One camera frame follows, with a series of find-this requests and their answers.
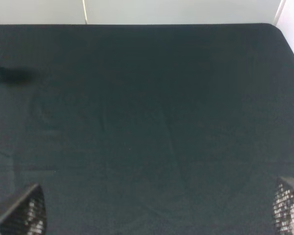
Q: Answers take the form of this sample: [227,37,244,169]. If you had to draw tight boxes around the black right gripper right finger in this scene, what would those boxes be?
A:
[272,177,294,235]

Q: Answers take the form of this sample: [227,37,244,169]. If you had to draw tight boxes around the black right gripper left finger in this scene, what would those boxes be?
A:
[0,183,47,235]

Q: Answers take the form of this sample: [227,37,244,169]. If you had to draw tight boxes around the black tablecloth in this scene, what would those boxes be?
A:
[0,24,294,235]

